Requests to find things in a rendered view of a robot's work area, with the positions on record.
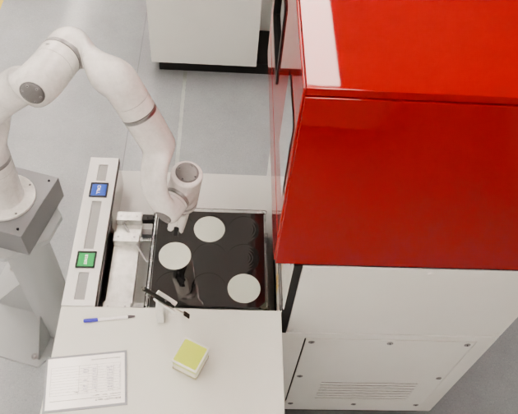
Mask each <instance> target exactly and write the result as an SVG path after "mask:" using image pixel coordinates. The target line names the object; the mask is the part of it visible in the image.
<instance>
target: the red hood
mask: <svg viewBox="0 0 518 414"><path fill-rule="evenodd" d="M268 81H269V110H270V140H271V198H272V227H273V256H274V260H275V263H276V264H306V265H365V266H395V267H424V268H454V269H513V270H518V0H273V4H272V13H271V27H270V36H269V44H268Z"/></svg>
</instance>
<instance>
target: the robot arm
mask: <svg viewBox="0 0 518 414"><path fill-rule="evenodd" d="M80 69H85V72H86V75H87V78H88V80H89V82H90V83H91V85H92V86H93V87H94V88H95V90H97V91H98V92H99V93H100V94H102V95H103V96H104V97H105V98H107V100H108V101H109V102H110V103H111V104H112V106H113V108H114V109H115V111H116V112H117V114H118V115H119V117H120V118H121V119H122V121H123V123H124V125H125V126H126V128H127V129H128V130H129V132H130V133H131V135H132V137H133V138H134V140H135V141H136V143H137V144H138V145H139V147H140V148H141V151H142V161H141V172H140V181H141V189H142V192H143V195H144V197H145V198H146V200H147V202H148V204H149V205H150V207H151V208H152V210H153V211H154V212H155V214H156V215H157V216H158V217H159V219H160V220H162V221H163V222H165V223H168V228H167V229H168V231H170V232H171V231H173V232H174V233H173V235H174V236H176V237H177V236H178V234H179V233H183V230H184V228H185V226H186V223H187V219H188V215H189V214H190V213H191V212H192V211H194V210H195V208H196V207H197V202H198V198H199V194H200V189H201V182H202V178H203V173H202V170H201V168H200V167H199V166H198V165H197V164H196V163H194V162H191V161H181V162H179V163H176V164H175V165H174V166H173V168H172V170H171V174H170V180H169V184H168V185H167V174H168V170H169V164H170V161H171V158H172V156H173V152H174V150H175V145H176V142H175V139H174V137H173V133H172V132H171V130H170V129H169V127H168V125H167V123H166V121H165V120H164V118H163V116H162V115H161V113H160V111H159V109H158V108H157V106H156V104H155V102H154V100H153V99H152V98H151V96H150V94H149V92H148V90H147V89H146V87H145V85H144V84H143V82H142V80H141V78H140V77H139V76H138V74H137V73H136V71H135V69H134V68H133V67H132V66H131V65H130V64H129V63H128V62H126V61H124V60H122V59H121V58H119V57H115V56H114V55H111V54H108V53H105V52H103V51H101V50H100V49H98V48H97V47H95V45H94V44H93V42H92V41H91V40H90V38H89V36H88V35H87V34H86V33H85V32H84V31H83V30H81V29H79V28H77V27H74V26H64V27H60V28H58V29H56V30H54V31H53V32H52V33H51V34H50V35H49V36H48V37H47V38H46V40H45V41H44V42H43V43H42V44H41V45H40V46H39V47H38V48H37V49H36V51H35V52H34V53H33V54H32V55H31V57H30V58H29V59H28V60H27V61H26V62H25V63H24V64H23V65H22V66H13V67H9V68H8V69H6V70H4V71H2V72H1V73H0V222H2V221H8V220H12V219H16V218H18V217H20V216H22V215H23V214H24V213H26V212H27V211H28V210H29V209H30V208H31V206H32V205H33V204H34V202H35V197H36V191H35V187H34V185H33V183H32V182H31V181H30V180H29V179H28V178H26V177H23V176H21V175H18V173H17V170H16V167H15V164H14V162H13V159H12V155H11V152H10V150H9V148H8V145H7V138H8V134H9V130H10V125H11V119H12V115H13V114H14V113H16V112H18V111H19V110H21V109H23V108H24V107H26V106H28V105H30V106H32V107H34V108H42V107H44V106H46V105H48V104H50V103H52V102H53V101H54V100H55V99H56V98H57V97H58V96H59V95H60V94H61V93H62V91H63V90H64V89H65V88H66V86H67V85H68V83H69V82H70V80H71V79H72V78H73V77H74V75H75V74H76V73H77V72H78V70H80Z"/></svg>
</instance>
